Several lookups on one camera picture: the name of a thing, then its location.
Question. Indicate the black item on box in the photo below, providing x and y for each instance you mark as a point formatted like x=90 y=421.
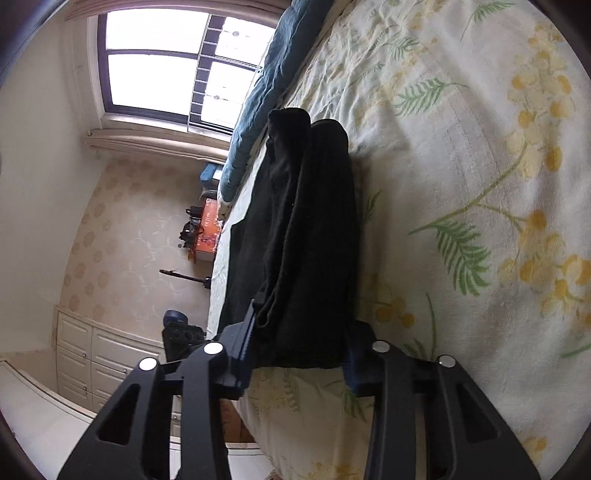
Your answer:
x=190 y=228

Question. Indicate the blue cushion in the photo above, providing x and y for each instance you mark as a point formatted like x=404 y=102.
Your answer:
x=211 y=173

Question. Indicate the white cabinet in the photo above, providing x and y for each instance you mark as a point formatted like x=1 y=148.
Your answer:
x=106 y=350

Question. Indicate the orange printed box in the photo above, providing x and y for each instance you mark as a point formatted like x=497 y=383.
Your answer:
x=207 y=235

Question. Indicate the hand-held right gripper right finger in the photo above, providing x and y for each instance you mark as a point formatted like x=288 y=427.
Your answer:
x=364 y=360

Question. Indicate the floral bed sheet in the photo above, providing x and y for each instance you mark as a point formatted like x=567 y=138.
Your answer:
x=461 y=138

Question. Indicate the window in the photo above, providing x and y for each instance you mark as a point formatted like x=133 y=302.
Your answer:
x=152 y=78

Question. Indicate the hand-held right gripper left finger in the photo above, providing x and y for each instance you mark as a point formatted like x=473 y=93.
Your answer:
x=235 y=350

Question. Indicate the black pants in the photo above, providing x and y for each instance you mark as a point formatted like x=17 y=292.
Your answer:
x=304 y=230

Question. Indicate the teal quilt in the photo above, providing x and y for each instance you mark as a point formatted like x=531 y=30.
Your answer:
x=258 y=101

